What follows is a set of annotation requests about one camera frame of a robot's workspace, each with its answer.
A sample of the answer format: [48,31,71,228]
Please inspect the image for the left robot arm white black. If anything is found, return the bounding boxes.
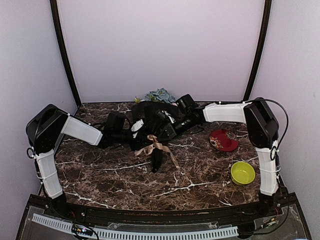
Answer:
[25,104,150,218]

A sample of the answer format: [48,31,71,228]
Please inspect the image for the blue hydrangea flower stem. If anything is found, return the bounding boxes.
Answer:
[144,88,176,104]

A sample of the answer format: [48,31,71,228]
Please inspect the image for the black wrapping paper sheet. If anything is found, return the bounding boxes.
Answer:
[131,101,179,173]

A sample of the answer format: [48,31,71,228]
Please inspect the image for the lime green bowl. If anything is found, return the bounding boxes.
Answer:
[230,161,256,186]

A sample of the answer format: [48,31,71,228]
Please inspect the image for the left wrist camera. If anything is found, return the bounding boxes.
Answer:
[130,119,144,139]

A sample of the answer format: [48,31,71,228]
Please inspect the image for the beige satin ribbon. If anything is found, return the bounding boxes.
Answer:
[134,134,180,169]

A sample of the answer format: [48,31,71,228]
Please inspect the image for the red floral plate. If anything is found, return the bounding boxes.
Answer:
[209,129,239,152]

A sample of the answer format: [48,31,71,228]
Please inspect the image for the right black frame post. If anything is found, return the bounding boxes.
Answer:
[242,0,272,101]

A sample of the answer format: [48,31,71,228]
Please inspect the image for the grey slotted cable duct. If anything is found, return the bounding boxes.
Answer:
[31,213,239,240]

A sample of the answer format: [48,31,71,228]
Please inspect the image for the white pink flower bunch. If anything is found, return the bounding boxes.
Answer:
[134,96,142,103]

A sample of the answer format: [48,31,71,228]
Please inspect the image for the black front table rail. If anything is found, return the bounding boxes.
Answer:
[58,202,262,225]

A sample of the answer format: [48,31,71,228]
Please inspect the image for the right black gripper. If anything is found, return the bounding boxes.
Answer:
[157,114,198,141]

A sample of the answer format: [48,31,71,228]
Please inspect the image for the left black frame post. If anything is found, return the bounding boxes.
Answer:
[49,0,82,108]

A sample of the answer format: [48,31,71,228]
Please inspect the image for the black frame post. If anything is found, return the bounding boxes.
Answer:
[242,0,272,101]
[49,0,82,108]

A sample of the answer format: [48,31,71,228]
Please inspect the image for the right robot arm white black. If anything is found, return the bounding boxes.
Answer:
[155,94,283,217]

